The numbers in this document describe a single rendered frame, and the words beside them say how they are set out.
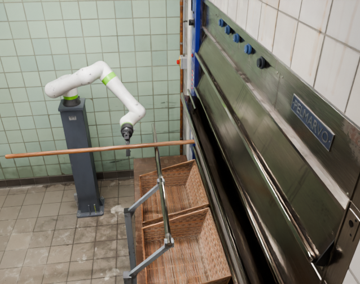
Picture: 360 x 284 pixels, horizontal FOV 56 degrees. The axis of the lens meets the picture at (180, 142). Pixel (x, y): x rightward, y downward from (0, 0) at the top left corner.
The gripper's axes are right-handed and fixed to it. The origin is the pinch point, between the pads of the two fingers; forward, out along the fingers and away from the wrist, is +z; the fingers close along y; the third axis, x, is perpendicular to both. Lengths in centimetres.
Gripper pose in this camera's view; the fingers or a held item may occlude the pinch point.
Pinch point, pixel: (127, 146)
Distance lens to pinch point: 238.3
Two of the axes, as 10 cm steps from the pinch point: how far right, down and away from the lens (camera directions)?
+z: 1.4, 5.2, -8.4
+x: -9.9, 0.8, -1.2
